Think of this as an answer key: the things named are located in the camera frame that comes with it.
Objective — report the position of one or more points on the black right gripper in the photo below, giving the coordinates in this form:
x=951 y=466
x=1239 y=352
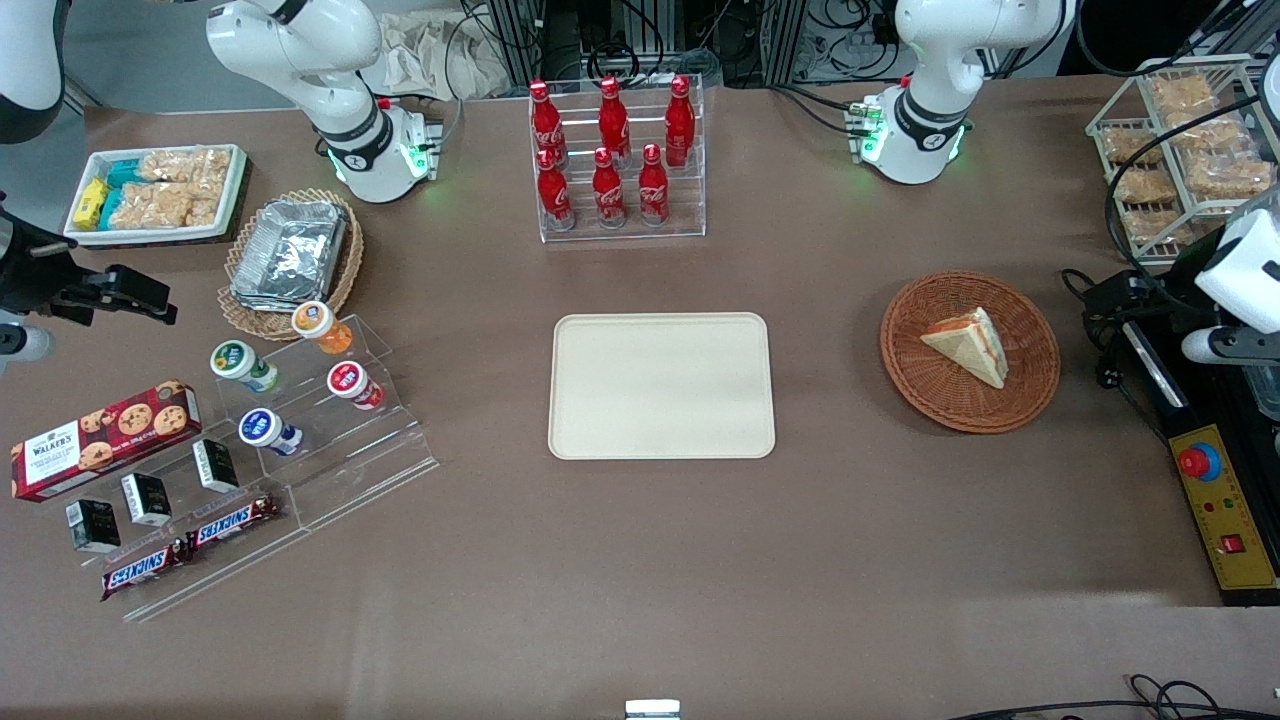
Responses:
x=38 y=281

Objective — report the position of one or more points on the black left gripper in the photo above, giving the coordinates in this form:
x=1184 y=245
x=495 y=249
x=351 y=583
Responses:
x=1158 y=301

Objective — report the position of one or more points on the triangular sandwich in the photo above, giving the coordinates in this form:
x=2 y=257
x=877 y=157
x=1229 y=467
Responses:
x=965 y=345

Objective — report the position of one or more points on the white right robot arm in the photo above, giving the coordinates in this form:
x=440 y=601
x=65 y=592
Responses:
x=300 y=50

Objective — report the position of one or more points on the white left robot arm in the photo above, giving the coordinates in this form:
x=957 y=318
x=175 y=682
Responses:
x=925 y=60

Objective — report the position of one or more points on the light oval wicker basket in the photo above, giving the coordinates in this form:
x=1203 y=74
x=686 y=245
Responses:
x=250 y=325

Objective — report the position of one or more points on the white rectangular snack tray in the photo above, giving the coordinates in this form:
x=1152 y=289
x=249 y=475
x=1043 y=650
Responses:
x=236 y=190

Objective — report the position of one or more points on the brown round wicker basket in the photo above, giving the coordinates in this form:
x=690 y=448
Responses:
x=930 y=390

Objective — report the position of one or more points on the beige plastic tray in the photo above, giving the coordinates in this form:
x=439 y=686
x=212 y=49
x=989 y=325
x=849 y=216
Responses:
x=650 y=385

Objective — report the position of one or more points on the clear bag of crackers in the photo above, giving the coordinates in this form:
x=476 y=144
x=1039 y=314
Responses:
x=1230 y=175
x=1130 y=145
x=1182 y=95
x=1210 y=130
x=1150 y=225
x=1145 y=185

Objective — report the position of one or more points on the teal snack packet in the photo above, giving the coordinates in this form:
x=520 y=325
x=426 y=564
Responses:
x=122 y=173
x=110 y=208

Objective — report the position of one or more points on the rice cracker bag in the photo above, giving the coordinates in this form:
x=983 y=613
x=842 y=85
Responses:
x=160 y=205
x=185 y=165

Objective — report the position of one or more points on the yellow snack packet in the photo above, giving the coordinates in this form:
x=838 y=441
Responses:
x=90 y=205

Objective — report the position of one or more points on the green lid yogurt cup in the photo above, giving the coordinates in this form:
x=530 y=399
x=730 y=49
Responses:
x=235 y=360

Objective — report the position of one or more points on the red Walkers cookie box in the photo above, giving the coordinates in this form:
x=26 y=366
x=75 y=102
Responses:
x=100 y=445

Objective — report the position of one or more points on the stack of foil trays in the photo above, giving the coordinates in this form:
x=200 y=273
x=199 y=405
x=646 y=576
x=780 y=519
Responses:
x=290 y=250

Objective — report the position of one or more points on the clear plastic container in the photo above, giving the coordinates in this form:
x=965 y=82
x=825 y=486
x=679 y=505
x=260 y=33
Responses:
x=1265 y=390

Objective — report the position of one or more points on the orange lid yogurt cup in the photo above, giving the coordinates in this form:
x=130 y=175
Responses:
x=315 y=320

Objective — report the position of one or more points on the blue lid yogurt cup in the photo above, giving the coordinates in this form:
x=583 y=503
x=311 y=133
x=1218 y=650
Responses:
x=260 y=427

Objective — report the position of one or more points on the small black box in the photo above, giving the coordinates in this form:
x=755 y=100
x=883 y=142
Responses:
x=215 y=466
x=147 y=500
x=93 y=525

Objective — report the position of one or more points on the red lid yogurt cup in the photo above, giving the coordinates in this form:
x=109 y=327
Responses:
x=347 y=380

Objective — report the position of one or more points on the black machine with yellow panel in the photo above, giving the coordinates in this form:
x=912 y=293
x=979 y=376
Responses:
x=1225 y=510

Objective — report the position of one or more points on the Snickers chocolate bar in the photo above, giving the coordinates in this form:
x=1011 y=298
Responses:
x=230 y=523
x=140 y=570

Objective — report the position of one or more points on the clear acrylic stepped stand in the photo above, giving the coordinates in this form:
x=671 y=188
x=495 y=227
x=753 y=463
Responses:
x=380 y=470
x=230 y=570

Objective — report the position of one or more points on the beige cloth bag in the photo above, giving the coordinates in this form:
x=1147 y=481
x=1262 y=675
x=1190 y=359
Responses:
x=430 y=55

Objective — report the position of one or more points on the red cola bottle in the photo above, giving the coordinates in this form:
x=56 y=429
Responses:
x=612 y=115
x=607 y=190
x=653 y=190
x=541 y=120
x=679 y=120
x=553 y=190

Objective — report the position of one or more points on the clear acrylic bottle rack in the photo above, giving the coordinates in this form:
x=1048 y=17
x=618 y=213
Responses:
x=690 y=200

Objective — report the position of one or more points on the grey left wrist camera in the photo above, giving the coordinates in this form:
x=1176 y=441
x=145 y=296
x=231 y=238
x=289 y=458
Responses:
x=1230 y=345

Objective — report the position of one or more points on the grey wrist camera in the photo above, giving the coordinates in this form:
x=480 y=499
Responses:
x=25 y=345
x=1230 y=345

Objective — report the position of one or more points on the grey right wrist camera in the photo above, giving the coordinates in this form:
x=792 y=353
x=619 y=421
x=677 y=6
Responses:
x=25 y=345

